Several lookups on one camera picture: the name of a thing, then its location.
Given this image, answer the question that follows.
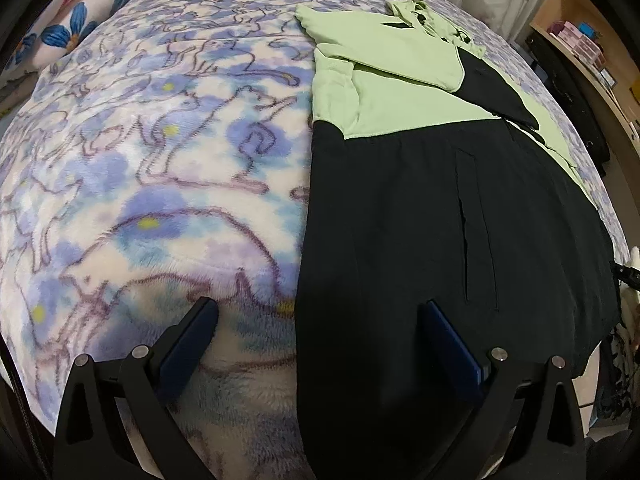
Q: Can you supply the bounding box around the purple printed fleece blanket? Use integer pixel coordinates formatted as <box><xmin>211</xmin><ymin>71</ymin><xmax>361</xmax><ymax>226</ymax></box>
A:
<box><xmin>0</xmin><ymin>0</ymin><xmax>632</xmax><ymax>480</ymax></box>

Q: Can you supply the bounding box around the black white patterned cloth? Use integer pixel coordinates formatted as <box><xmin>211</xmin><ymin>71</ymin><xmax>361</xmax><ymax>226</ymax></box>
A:
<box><xmin>594</xmin><ymin>324</ymin><xmax>640</xmax><ymax>422</ymax></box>

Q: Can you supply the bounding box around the black instrument bag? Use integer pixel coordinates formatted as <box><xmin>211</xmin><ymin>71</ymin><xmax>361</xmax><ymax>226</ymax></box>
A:
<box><xmin>524</xmin><ymin>31</ymin><xmax>612</xmax><ymax>177</ymax></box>

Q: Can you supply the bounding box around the green and black hooded jacket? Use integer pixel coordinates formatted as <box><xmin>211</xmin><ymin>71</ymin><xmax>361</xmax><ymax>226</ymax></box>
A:
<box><xmin>294</xmin><ymin>0</ymin><xmax>623</xmax><ymax>480</ymax></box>

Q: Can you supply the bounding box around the small blue floral pillow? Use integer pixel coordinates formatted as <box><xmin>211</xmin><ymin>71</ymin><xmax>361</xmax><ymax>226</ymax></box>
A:
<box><xmin>0</xmin><ymin>0</ymin><xmax>147</xmax><ymax>88</ymax></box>

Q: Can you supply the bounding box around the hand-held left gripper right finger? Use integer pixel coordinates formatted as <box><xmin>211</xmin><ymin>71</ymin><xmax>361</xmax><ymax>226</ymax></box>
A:
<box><xmin>425</xmin><ymin>300</ymin><xmax>586</xmax><ymax>480</ymax></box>

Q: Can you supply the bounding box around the stack of pink boxes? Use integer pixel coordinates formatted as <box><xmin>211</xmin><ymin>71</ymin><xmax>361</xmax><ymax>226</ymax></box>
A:
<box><xmin>546</xmin><ymin>20</ymin><xmax>602</xmax><ymax>67</ymax></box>

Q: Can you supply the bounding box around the wooden shelf unit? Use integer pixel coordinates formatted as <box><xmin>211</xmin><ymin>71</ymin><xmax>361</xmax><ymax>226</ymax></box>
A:
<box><xmin>529</xmin><ymin>0</ymin><xmax>640</xmax><ymax>153</ymax></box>

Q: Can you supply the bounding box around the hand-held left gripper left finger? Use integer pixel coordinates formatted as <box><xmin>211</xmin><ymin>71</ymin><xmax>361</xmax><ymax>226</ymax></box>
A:
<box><xmin>52</xmin><ymin>297</ymin><xmax>219</xmax><ymax>480</ymax></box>

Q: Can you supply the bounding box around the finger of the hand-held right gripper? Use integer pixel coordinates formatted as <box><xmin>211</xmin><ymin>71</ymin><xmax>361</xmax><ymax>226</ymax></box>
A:
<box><xmin>614</xmin><ymin>261</ymin><xmax>640</xmax><ymax>291</ymax></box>

